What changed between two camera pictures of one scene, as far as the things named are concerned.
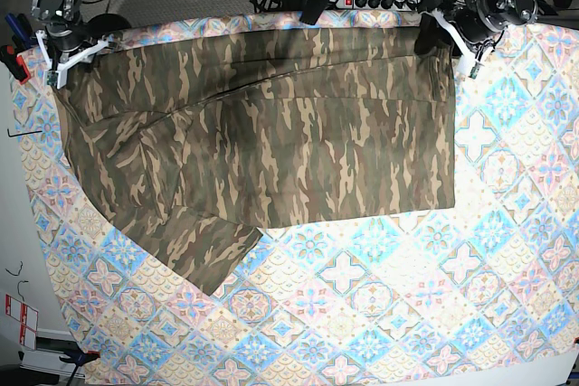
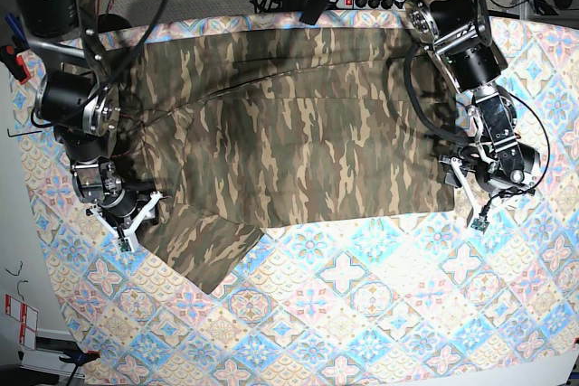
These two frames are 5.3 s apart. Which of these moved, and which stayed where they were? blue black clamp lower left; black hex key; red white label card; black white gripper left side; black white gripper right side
Moved: black white gripper left side; black white gripper right side
Stayed: black hex key; red white label card; blue black clamp lower left
